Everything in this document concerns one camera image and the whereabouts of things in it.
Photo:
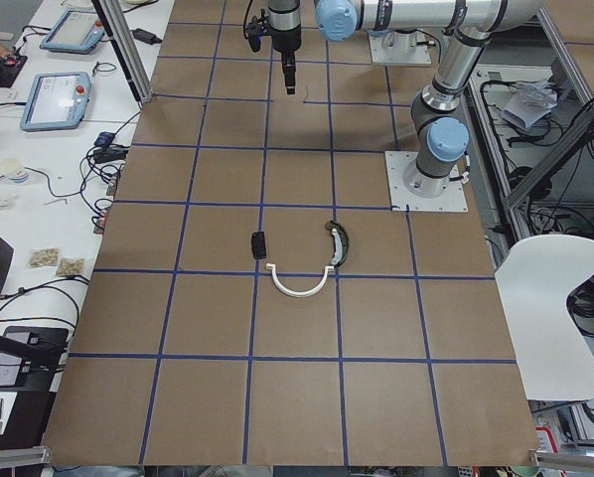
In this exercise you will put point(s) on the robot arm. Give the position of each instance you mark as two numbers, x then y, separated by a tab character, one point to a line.
284	25
470	25

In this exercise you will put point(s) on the aluminium frame post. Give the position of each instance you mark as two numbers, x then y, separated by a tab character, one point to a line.
117	31

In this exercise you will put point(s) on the black power adapter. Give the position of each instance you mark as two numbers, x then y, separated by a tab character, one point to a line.
145	36

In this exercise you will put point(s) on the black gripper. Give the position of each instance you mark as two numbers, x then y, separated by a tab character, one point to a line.
285	42

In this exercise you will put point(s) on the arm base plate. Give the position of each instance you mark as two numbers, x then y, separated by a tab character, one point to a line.
410	191
399	48

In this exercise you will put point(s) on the far teach pendant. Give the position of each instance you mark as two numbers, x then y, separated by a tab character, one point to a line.
76	32

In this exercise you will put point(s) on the black device on desk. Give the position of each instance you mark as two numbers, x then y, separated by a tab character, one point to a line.
30	357

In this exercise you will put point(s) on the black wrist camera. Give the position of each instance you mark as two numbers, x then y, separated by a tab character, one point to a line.
254	31

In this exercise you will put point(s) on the teach pendant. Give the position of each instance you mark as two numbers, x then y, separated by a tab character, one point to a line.
56	102
76	32

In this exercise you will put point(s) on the white paper cup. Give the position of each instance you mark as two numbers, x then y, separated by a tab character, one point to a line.
14	170

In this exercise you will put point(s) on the olive curved brake shoe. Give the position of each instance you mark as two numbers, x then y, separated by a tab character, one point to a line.
341	242

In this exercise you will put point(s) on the white chair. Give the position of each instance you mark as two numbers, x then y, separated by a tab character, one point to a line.
534	281

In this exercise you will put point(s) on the near teach pendant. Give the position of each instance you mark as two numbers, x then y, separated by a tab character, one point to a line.
56	102

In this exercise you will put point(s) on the small black plastic part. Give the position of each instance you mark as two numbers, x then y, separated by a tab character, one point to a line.
258	245

